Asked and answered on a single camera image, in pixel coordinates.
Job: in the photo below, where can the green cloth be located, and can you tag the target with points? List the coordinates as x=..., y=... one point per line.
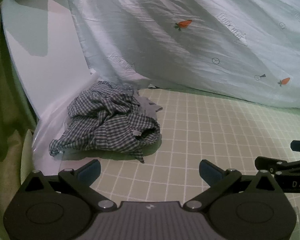
x=5, y=92

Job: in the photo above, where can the white board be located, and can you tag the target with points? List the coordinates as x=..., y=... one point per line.
x=45, y=55

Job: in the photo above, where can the grey garment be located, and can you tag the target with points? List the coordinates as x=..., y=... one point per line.
x=148, y=107

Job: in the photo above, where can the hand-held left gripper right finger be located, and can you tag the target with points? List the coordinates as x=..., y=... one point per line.
x=210, y=172

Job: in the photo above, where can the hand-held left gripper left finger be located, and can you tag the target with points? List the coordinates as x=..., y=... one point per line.
x=90, y=172

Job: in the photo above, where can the pale carrot print quilt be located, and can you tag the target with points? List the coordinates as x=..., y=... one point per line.
x=180, y=42

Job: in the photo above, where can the blue checkered shirt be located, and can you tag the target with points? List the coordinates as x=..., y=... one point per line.
x=110, y=122

